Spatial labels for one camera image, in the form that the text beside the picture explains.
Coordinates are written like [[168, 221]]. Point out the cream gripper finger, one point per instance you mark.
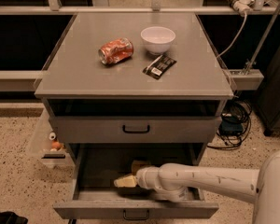
[[128, 181]]

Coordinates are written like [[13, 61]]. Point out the open grey middle drawer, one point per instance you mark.
[[94, 195]]

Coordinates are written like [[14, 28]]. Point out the crushed orange soda can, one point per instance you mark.
[[115, 51]]

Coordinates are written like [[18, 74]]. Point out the black snack packet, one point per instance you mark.
[[159, 66]]

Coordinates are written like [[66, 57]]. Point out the grey drawer cabinet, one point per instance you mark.
[[78, 84]]

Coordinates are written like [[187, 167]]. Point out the black bag corner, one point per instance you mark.
[[12, 218]]

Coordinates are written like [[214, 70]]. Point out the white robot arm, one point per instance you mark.
[[261, 186]]

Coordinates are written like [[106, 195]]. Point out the yellow sponge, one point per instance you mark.
[[137, 165]]

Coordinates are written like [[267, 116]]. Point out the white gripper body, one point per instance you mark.
[[144, 177]]

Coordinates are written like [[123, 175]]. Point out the white bowl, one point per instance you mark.
[[157, 39]]

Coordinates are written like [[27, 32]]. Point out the closed grey top drawer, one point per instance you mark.
[[135, 129]]

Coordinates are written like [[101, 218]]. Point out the white power strip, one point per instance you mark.
[[240, 6]]

